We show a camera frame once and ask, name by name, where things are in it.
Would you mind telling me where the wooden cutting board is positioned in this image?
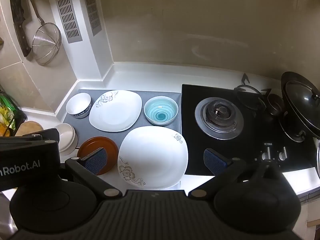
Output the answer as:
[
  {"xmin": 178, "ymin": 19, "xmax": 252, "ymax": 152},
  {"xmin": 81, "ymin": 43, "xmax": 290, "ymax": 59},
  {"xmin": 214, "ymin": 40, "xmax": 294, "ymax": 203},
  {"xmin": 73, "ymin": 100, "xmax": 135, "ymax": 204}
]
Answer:
[{"xmin": 15, "ymin": 121, "xmax": 44, "ymax": 137}]

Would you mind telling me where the glass wok lid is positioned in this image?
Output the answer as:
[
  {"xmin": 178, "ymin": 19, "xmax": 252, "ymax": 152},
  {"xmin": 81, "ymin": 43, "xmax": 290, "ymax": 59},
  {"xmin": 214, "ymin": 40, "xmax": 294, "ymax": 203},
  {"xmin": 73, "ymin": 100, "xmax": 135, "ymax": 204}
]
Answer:
[{"xmin": 285, "ymin": 80, "xmax": 320, "ymax": 120}]

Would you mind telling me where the grey counter mat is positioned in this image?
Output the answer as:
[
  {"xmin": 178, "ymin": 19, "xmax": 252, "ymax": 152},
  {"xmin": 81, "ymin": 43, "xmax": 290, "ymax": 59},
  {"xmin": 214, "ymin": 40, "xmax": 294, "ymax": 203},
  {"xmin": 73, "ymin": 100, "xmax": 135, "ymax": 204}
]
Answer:
[{"xmin": 57, "ymin": 89, "xmax": 183, "ymax": 188}]

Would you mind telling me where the black glass gas stove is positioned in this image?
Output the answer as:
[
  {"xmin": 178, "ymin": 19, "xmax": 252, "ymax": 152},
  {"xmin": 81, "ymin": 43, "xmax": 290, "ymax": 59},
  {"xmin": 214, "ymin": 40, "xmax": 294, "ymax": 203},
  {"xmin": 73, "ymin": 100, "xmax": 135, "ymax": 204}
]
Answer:
[{"xmin": 181, "ymin": 84, "xmax": 317, "ymax": 176}]

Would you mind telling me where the dark cleaver knife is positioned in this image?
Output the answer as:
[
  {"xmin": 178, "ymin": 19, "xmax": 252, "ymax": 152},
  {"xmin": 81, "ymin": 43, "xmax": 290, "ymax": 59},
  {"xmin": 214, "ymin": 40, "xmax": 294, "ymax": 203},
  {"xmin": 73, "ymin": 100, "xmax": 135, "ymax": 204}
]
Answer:
[{"xmin": 9, "ymin": 0, "xmax": 32, "ymax": 58}]

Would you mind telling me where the steel pot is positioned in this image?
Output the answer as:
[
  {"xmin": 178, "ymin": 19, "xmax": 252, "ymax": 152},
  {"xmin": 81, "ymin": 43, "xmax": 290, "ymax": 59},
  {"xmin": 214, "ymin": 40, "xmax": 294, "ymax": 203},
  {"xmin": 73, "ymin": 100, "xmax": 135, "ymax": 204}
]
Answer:
[{"xmin": 315, "ymin": 137, "xmax": 320, "ymax": 178}]

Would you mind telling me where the teal spiral bowl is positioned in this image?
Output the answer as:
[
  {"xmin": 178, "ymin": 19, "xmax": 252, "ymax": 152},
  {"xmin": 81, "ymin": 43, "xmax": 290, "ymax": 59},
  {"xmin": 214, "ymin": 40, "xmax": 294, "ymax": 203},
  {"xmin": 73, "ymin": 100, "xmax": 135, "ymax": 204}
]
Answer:
[{"xmin": 143, "ymin": 96, "xmax": 179, "ymax": 126}]

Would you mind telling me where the small dark pot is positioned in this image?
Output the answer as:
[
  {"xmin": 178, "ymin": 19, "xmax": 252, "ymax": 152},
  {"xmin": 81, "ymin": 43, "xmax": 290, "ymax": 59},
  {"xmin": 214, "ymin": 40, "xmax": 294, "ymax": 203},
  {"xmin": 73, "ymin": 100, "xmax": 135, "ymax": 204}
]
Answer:
[{"xmin": 265, "ymin": 94, "xmax": 285, "ymax": 117}]

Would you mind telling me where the green snack packet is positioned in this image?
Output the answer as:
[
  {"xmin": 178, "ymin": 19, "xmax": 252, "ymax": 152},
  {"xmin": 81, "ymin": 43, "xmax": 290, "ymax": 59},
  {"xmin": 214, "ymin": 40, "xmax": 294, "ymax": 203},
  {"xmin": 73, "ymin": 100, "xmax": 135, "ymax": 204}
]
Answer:
[{"xmin": 0, "ymin": 94, "xmax": 19, "ymax": 135}]

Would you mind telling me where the brown round plate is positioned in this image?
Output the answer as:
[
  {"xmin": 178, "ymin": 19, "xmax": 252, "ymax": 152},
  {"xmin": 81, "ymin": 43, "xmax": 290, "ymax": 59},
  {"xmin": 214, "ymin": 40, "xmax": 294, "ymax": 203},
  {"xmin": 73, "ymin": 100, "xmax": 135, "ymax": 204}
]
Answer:
[{"xmin": 77, "ymin": 136, "xmax": 119, "ymax": 176}]

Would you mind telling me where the white cabinet door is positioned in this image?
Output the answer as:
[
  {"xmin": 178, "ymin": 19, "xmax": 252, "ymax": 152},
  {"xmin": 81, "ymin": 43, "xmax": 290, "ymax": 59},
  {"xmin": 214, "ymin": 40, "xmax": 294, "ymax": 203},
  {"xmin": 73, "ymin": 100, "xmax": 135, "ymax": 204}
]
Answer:
[{"xmin": 292, "ymin": 192, "xmax": 320, "ymax": 240}]

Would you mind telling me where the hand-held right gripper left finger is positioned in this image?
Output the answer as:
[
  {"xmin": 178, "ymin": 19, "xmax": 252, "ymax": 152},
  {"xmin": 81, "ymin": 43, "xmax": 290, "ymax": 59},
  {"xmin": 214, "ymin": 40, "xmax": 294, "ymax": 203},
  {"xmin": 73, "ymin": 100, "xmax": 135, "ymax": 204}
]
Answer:
[{"xmin": 65, "ymin": 147, "xmax": 123, "ymax": 201}]

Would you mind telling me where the grey vent grille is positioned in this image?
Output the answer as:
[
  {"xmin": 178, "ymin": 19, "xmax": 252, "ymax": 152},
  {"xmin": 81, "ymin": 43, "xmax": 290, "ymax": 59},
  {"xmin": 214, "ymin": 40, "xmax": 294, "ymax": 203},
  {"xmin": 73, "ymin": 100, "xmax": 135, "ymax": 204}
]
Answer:
[{"xmin": 51, "ymin": 0, "xmax": 83, "ymax": 44}]

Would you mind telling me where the steel stove burner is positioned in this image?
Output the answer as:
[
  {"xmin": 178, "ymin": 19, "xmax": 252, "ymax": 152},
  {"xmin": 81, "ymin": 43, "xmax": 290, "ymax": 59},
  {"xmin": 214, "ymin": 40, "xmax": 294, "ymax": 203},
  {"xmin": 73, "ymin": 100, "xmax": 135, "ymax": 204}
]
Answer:
[{"xmin": 194, "ymin": 97, "xmax": 244, "ymax": 140}]

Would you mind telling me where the black pan support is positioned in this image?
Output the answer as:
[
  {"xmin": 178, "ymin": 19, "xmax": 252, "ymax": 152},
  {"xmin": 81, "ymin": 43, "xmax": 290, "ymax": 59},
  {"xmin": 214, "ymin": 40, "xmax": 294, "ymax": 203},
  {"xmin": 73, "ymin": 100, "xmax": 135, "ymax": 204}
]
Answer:
[{"xmin": 234, "ymin": 73, "xmax": 273, "ymax": 110}]

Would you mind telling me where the steel mesh strainer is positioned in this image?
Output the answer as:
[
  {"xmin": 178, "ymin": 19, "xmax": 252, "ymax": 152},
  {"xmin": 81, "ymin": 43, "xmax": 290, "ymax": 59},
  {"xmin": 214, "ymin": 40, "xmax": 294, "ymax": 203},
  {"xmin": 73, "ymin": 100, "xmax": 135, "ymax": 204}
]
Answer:
[{"xmin": 24, "ymin": 0, "xmax": 62, "ymax": 66}]

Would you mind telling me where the steel sink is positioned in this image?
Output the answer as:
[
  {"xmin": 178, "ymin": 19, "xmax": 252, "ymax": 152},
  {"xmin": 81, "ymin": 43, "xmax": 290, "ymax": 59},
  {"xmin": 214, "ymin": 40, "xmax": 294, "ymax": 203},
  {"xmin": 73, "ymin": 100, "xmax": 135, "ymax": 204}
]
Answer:
[{"xmin": 0, "ymin": 191, "xmax": 18, "ymax": 240}]

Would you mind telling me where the white bowl with blue pattern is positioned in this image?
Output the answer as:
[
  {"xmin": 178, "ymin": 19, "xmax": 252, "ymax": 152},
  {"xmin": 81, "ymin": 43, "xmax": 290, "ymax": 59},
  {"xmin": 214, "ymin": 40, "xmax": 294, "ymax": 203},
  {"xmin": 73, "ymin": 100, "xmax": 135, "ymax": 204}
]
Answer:
[{"xmin": 66, "ymin": 92, "xmax": 92, "ymax": 119}]

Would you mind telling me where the black wok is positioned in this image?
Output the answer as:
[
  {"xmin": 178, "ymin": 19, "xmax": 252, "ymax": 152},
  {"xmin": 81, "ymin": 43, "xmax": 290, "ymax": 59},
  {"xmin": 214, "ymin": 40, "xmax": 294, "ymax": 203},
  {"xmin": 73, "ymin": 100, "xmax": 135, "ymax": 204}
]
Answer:
[{"xmin": 277, "ymin": 71, "xmax": 320, "ymax": 143}]

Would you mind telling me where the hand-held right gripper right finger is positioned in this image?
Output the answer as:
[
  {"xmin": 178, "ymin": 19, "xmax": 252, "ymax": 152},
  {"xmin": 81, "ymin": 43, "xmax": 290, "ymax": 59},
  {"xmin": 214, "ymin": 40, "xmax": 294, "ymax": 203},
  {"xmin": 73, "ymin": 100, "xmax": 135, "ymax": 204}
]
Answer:
[{"xmin": 187, "ymin": 148, "xmax": 248, "ymax": 200}]

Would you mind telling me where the cream bowl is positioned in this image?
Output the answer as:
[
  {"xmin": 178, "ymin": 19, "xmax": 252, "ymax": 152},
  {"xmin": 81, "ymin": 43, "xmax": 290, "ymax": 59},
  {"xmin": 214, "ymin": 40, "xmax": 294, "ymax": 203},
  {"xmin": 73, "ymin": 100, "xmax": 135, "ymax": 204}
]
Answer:
[
  {"xmin": 54, "ymin": 123, "xmax": 75, "ymax": 152},
  {"xmin": 59, "ymin": 130, "xmax": 79, "ymax": 156}
]

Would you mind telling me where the white square floral plate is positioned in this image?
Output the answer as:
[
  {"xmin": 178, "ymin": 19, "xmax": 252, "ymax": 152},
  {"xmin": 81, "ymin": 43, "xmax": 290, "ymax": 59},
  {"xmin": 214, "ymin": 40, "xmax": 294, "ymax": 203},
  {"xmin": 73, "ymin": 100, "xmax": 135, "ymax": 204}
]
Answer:
[
  {"xmin": 117, "ymin": 126, "xmax": 188, "ymax": 188},
  {"xmin": 89, "ymin": 90, "xmax": 142, "ymax": 132}
]

